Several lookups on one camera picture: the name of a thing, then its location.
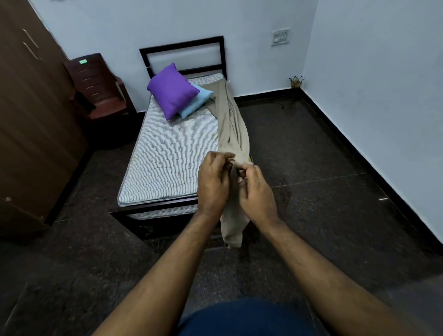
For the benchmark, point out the person's right hand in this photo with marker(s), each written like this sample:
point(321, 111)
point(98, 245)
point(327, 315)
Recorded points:
point(258, 200)

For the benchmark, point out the person's left hand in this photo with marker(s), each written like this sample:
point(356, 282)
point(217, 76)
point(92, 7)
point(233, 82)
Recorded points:
point(213, 187)

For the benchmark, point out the beige striped bed sheet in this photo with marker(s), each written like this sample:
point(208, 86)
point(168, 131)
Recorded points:
point(230, 121)

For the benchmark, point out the light blue pillow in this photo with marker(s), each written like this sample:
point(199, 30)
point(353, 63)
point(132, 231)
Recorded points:
point(197, 100)

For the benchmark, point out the purple dotted pillow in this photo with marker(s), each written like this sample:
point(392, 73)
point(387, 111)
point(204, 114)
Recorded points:
point(173, 90)

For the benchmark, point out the brown wooden wardrobe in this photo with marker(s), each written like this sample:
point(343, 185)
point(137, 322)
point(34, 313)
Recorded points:
point(34, 121)

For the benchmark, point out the person's right forearm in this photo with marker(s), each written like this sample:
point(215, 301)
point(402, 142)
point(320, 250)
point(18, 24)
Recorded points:
point(328, 284)

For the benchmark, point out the person's left forearm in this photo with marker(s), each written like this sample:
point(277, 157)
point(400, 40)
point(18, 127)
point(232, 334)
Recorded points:
point(155, 287)

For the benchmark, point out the person's navy blue shirt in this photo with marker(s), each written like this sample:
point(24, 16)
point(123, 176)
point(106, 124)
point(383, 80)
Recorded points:
point(249, 320)

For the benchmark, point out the white striped mattress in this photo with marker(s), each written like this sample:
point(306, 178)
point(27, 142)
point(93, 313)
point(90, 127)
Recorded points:
point(169, 155)

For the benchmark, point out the lotus shaped candle holder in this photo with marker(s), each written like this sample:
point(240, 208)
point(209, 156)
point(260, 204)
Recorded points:
point(297, 83)

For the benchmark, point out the maroon plastic chair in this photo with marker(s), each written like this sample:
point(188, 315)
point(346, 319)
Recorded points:
point(93, 79)

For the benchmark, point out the dark wooden bed frame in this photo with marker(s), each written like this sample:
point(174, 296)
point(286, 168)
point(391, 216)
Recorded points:
point(183, 44)

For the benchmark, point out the white wall socket plate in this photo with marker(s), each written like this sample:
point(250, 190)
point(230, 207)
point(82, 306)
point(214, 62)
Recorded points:
point(281, 37)

